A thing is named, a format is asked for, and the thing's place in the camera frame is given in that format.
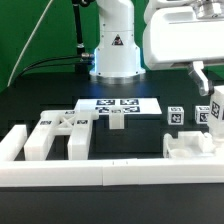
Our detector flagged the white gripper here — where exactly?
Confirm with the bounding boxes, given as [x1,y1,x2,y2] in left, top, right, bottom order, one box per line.
[142,0,224,96]

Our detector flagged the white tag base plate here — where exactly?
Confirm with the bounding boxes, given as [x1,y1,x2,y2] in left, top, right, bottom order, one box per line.
[75,98,162,115]

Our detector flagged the black cables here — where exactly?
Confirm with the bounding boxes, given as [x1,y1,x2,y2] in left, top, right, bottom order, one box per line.
[14,53,96,79]

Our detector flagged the white chair backrest frame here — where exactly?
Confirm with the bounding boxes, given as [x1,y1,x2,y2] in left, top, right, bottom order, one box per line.
[24,110,99,161]

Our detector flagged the white cable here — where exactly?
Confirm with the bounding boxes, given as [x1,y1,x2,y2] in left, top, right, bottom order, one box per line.
[6,0,54,88]

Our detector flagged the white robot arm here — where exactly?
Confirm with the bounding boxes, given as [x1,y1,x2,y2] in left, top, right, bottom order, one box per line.
[90,0,224,96]

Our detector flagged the white U-shaped obstacle fence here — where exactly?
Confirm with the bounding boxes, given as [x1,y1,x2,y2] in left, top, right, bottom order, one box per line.
[0,125,224,187]

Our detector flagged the white chair seat part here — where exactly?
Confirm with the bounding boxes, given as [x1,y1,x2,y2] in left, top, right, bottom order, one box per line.
[163,131,224,159]

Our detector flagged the black camera pole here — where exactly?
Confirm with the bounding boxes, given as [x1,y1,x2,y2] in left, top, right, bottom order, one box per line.
[71,0,85,54]

